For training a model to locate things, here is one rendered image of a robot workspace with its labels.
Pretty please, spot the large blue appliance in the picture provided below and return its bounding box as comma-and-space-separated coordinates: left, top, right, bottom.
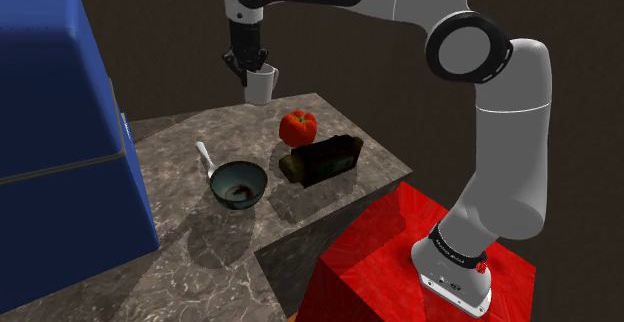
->
0, 0, 161, 315

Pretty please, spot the white spoon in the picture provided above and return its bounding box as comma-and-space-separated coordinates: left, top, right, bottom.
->
195, 140, 218, 180

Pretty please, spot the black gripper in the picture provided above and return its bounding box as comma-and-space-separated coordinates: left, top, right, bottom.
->
222, 19, 269, 87

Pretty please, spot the dark teal bowl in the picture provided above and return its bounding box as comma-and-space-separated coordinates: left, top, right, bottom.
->
209, 160, 269, 212

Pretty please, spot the red bell pepper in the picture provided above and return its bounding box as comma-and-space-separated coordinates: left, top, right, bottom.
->
278, 110, 319, 149

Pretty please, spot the white mug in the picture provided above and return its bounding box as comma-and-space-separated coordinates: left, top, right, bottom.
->
243, 63, 280, 106

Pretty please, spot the red robot stand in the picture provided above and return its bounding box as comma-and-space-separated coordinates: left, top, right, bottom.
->
295, 180, 537, 322

